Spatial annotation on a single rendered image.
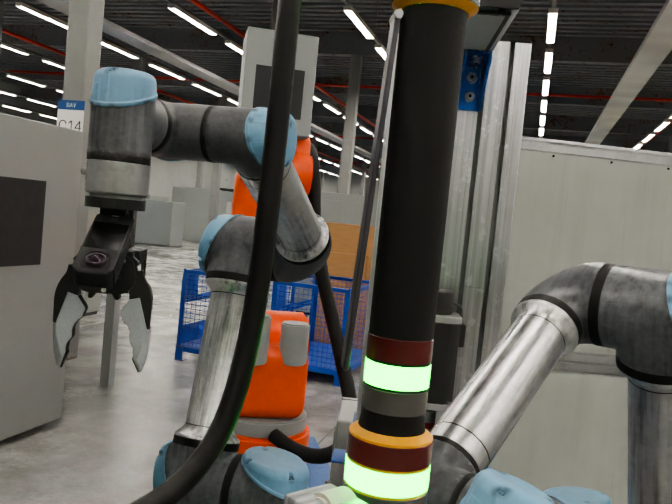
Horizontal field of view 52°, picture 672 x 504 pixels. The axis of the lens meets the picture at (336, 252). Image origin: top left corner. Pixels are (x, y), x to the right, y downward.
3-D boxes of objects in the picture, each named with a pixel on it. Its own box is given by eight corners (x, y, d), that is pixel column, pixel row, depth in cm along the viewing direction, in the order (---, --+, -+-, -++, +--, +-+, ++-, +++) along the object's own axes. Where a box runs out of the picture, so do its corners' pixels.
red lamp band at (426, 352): (400, 368, 33) (402, 342, 33) (352, 353, 35) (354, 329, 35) (445, 363, 35) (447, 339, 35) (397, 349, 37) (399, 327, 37)
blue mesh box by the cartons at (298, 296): (261, 372, 708) (270, 277, 702) (306, 353, 827) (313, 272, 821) (341, 387, 680) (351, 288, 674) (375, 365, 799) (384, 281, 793)
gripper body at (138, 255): (146, 293, 90) (153, 201, 89) (135, 302, 81) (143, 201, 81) (86, 288, 89) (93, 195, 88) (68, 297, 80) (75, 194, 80)
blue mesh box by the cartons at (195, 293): (172, 359, 726) (180, 267, 721) (224, 341, 849) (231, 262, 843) (249, 372, 702) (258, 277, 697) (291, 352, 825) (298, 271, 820)
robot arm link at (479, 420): (540, 240, 104) (352, 465, 73) (614, 247, 97) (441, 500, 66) (549, 303, 109) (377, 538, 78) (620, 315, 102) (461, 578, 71)
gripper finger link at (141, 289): (162, 323, 84) (141, 255, 84) (161, 325, 83) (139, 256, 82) (124, 335, 84) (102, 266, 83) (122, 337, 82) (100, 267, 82)
